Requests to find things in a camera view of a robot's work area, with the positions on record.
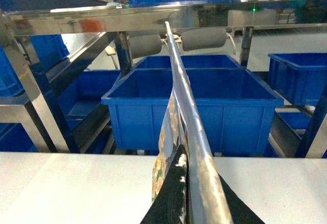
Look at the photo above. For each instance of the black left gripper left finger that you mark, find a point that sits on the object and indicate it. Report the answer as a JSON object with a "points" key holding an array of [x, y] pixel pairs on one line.
{"points": [[170, 206]]}

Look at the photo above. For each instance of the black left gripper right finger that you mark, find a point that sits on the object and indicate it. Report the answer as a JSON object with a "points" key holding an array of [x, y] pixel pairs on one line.
{"points": [[231, 209]]}

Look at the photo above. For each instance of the flower gift bag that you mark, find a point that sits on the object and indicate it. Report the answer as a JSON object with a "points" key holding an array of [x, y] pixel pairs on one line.
{"points": [[182, 126]]}

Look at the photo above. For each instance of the large blue bin behind table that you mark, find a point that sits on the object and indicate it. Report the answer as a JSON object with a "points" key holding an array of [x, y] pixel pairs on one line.
{"points": [[235, 107]]}

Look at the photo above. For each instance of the blue bin on right rollers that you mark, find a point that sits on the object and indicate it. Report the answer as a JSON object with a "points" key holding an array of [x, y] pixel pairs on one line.
{"points": [[299, 77]]}

